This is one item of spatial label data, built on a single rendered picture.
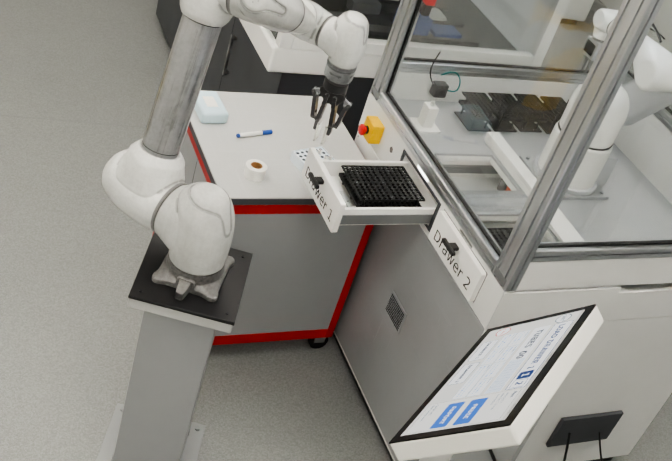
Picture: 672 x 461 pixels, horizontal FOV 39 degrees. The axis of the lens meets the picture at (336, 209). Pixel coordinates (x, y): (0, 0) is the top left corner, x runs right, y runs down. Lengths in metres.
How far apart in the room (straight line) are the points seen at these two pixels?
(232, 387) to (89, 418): 0.51
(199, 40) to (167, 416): 1.13
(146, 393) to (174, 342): 0.23
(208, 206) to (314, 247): 0.86
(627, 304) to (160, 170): 1.44
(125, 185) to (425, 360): 1.11
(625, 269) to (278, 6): 1.28
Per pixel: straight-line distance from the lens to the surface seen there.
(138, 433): 2.94
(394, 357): 3.19
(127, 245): 3.84
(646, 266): 2.89
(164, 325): 2.61
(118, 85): 4.84
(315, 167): 2.90
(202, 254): 2.44
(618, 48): 2.30
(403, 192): 2.93
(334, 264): 3.27
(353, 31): 2.71
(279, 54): 3.52
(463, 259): 2.76
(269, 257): 3.15
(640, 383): 3.39
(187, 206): 2.40
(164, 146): 2.45
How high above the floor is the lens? 2.46
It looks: 35 degrees down
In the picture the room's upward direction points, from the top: 19 degrees clockwise
